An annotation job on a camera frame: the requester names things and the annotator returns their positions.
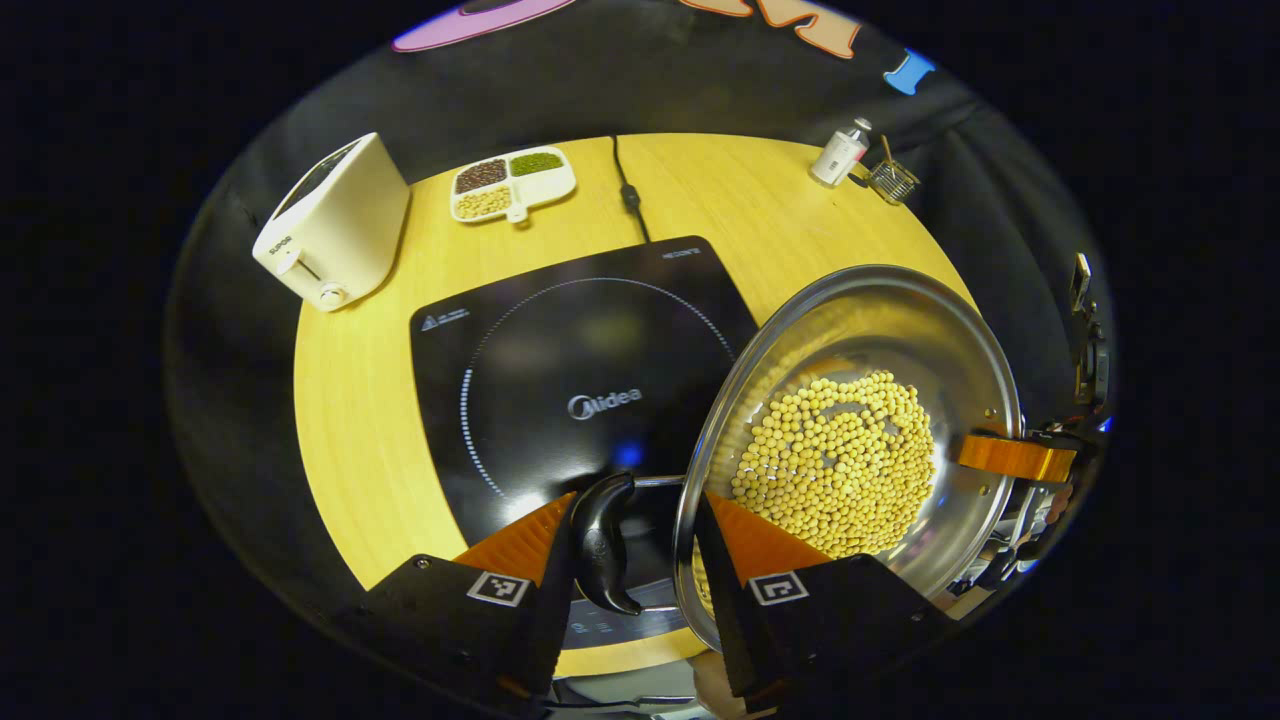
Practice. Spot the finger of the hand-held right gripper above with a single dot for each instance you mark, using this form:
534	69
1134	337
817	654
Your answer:
1015	458

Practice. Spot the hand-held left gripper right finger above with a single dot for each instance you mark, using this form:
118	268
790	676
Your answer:
720	600

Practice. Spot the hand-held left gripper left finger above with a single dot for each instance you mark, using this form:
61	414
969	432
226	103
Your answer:
555	610

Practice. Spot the black induction cooktop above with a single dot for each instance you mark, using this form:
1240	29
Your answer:
560	340

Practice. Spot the small white bottle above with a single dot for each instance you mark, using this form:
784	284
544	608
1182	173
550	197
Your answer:
836	158

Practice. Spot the white divided dish of beans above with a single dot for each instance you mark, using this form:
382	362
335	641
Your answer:
545	185

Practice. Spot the white toaster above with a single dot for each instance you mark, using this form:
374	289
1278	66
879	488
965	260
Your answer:
340	220

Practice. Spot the black backdrop cloth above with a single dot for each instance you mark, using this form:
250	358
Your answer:
700	90

